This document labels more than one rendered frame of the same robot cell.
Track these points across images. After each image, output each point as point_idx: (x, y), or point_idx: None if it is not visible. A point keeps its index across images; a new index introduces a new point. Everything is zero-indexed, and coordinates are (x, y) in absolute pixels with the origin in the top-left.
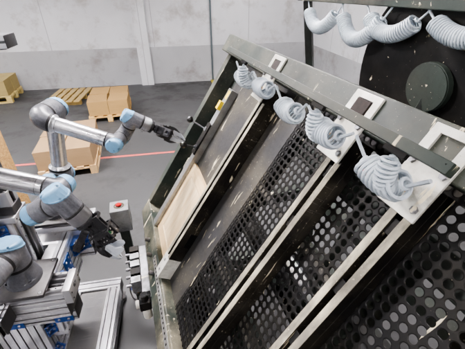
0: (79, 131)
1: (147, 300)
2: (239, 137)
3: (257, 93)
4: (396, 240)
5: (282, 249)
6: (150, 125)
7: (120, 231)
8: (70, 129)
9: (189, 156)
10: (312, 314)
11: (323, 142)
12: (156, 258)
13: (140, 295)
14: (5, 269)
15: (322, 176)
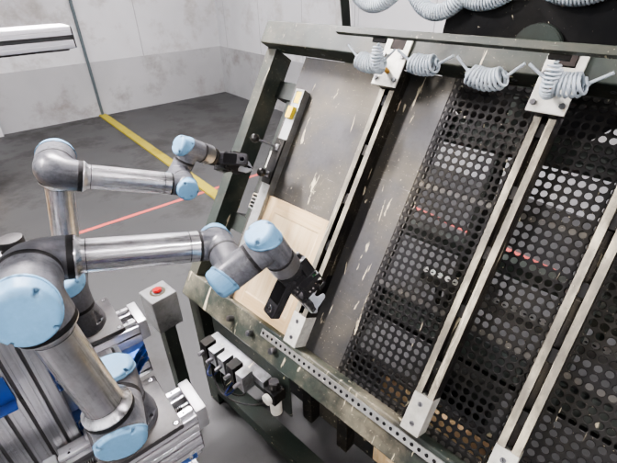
0: (133, 177)
1: (280, 388)
2: (366, 137)
3: (423, 71)
4: None
5: (512, 225)
6: (216, 153)
7: (168, 328)
8: (118, 177)
9: (240, 195)
10: (592, 261)
11: (575, 91)
12: (268, 331)
13: (270, 384)
14: (140, 400)
15: (533, 138)
